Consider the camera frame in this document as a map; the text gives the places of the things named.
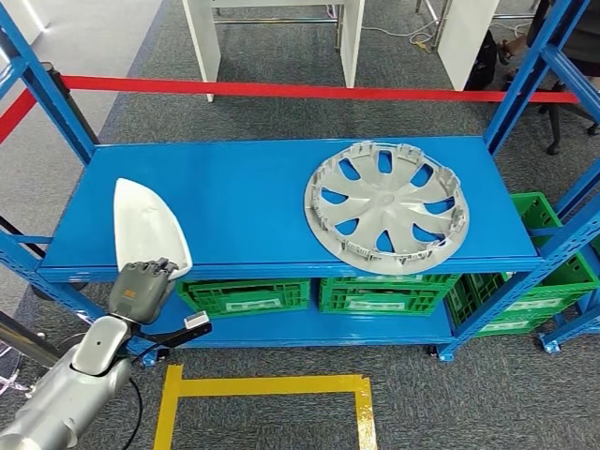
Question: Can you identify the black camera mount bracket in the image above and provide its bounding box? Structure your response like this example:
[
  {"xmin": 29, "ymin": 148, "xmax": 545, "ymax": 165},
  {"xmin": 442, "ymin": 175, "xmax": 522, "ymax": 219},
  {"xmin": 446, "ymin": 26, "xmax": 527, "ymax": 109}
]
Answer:
[{"xmin": 125, "ymin": 320, "xmax": 213, "ymax": 358}]

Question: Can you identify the black bag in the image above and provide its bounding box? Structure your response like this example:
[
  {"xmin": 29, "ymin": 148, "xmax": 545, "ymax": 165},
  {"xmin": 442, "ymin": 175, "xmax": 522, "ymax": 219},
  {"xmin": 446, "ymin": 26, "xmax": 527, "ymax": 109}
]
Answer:
[{"xmin": 465, "ymin": 29, "xmax": 499, "ymax": 92}]

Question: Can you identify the short red barrier belt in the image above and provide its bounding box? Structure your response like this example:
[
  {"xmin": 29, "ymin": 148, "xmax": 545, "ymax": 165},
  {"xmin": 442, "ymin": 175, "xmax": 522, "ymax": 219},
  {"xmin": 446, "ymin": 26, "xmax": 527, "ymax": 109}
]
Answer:
[{"xmin": 0, "ymin": 88, "xmax": 38, "ymax": 145}]

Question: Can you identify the white floor cable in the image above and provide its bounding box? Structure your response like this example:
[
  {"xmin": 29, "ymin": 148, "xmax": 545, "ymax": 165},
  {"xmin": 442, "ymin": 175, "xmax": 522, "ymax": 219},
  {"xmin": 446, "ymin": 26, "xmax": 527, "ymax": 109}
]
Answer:
[{"xmin": 361, "ymin": 17, "xmax": 442, "ymax": 53}]

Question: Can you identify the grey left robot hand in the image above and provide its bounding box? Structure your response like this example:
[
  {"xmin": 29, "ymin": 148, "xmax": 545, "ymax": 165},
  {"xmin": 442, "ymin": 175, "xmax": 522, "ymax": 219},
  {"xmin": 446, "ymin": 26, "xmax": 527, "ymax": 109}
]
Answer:
[{"xmin": 108, "ymin": 257, "xmax": 179, "ymax": 326}]

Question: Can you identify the yellow floor tape rectangle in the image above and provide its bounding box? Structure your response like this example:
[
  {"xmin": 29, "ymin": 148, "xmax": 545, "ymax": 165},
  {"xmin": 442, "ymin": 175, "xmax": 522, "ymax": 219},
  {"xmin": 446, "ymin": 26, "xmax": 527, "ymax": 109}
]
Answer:
[{"xmin": 152, "ymin": 364, "xmax": 379, "ymax": 450}]

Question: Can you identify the blue metal shelf rack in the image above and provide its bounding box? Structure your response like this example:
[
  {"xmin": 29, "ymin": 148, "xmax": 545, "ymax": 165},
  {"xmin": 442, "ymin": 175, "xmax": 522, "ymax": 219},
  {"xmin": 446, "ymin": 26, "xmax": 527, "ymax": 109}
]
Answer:
[
  {"xmin": 537, "ymin": 157, "xmax": 600, "ymax": 356},
  {"xmin": 0, "ymin": 0, "xmax": 600, "ymax": 365}
]

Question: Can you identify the black office chair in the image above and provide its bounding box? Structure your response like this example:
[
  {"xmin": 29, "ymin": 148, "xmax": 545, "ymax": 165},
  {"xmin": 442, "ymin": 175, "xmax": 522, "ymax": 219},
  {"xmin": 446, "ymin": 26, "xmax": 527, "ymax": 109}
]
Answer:
[{"xmin": 537, "ymin": 79, "xmax": 600, "ymax": 157}]

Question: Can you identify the white plastic cover part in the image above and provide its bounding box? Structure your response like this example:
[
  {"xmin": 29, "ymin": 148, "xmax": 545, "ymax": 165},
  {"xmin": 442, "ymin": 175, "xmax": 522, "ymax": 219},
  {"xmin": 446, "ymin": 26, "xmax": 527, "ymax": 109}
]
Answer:
[{"xmin": 113, "ymin": 178, "xmax": 193, "ymax": 282}]

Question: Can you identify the silver wheel hubcap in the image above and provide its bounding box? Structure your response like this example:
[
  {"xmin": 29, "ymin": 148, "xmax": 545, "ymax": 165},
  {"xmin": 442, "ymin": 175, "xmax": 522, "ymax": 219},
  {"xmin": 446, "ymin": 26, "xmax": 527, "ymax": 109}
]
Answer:
[{"xmin": 303, "ymin": 141, "xmax": 470, "ymax": 277}]

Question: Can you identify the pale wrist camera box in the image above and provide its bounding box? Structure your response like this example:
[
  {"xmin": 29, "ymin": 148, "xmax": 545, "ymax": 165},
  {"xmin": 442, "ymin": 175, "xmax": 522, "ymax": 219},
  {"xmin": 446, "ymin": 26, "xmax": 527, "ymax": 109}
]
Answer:
[{"xmin": 183, "ymin": 311, "xmax": 211, "ymax": 331}]

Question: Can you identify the black barrier stanchion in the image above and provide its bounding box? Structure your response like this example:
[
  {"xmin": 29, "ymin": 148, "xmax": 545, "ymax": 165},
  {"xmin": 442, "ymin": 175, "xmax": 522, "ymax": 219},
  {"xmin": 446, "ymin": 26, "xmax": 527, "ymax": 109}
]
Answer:
[{"xmin": 0, "ymin": 215, "xmax": 48, "ymax": 260}]

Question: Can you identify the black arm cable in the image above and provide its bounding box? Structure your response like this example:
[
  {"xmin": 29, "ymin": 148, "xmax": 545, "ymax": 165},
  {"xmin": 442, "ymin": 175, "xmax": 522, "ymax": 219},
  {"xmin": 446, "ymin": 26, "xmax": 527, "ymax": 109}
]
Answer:
[{"xmin": 120, "ymin": 375, "xmax": 143, "ymax": 450}]

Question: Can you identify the long red barrier belt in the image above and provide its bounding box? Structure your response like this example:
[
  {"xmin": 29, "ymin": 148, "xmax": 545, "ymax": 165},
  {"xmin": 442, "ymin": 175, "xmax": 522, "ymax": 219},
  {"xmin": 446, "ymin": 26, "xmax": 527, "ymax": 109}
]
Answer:
[{"xmin": 60, "ymin": 74, "xmax": 580, "ymax": 105}]

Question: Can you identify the open green plastic crate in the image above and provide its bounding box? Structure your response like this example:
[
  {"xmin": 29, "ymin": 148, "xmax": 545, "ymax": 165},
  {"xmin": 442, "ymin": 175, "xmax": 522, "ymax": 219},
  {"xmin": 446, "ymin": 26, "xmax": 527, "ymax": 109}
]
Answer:
[{"xmin": 444, "ymin": 192, "xmax": 600, "ymax": 325}]

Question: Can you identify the white table panel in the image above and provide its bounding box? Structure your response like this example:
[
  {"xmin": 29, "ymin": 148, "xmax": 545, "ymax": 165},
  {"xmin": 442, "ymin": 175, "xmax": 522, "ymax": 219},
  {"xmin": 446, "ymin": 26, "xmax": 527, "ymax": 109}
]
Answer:
[{"xmin": 436, "ymin": 0, "xmax": 501, "ymax": 92}]

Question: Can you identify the person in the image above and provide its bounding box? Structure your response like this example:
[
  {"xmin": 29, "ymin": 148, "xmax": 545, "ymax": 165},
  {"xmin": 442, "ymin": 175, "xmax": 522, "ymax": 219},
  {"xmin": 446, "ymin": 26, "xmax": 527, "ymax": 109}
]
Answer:
[{"xmin": 497, "ymin": 0, "xmax": 600, "ymax": 79}]

